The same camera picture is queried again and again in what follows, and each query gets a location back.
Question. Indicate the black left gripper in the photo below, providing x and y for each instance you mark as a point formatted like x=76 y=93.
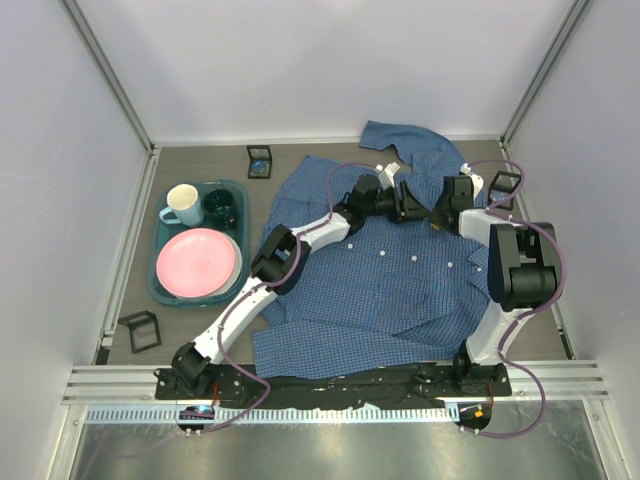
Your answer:
x=407 y=209

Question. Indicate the blue plaid shirt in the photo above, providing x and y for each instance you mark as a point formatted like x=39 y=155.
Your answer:
x=354 y=310

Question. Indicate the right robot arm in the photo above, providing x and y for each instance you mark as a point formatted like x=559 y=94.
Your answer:
x=525 y=274

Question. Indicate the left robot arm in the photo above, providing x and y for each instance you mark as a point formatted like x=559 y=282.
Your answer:
x=278 y=266

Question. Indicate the black display box right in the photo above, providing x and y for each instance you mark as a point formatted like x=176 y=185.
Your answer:
x=503 y=190

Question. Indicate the black display box back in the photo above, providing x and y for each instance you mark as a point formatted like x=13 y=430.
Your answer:
x=259 y=152

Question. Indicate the dark green mug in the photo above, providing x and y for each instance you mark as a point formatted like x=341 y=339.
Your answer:
x=221 y=210

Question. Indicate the pink plate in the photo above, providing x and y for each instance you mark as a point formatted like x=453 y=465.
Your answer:
x=198 y=263

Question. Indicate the light blue mug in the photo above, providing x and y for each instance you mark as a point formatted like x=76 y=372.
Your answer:
x=183 y=206

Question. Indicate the teal plastic tray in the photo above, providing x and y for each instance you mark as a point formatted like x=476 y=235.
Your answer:
x=162 y=233

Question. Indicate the black display box front-left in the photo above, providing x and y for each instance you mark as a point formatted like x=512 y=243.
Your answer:
x=144 y=331

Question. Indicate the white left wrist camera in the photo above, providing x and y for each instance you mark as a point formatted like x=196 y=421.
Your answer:
x=386 y=174

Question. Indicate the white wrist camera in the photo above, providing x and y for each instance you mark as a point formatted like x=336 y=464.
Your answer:
x=386 y=174
x=477 y=180

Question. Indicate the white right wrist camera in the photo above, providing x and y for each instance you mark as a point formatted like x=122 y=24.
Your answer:
x=477 y=180

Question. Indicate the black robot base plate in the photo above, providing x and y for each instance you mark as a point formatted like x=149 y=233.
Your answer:
x=417 y=385

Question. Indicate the aluminium frame rail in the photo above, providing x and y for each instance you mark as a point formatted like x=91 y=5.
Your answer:
x=81 y=25

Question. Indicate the white slotted cable duct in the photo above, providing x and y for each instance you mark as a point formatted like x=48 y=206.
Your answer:
x=194 y=414

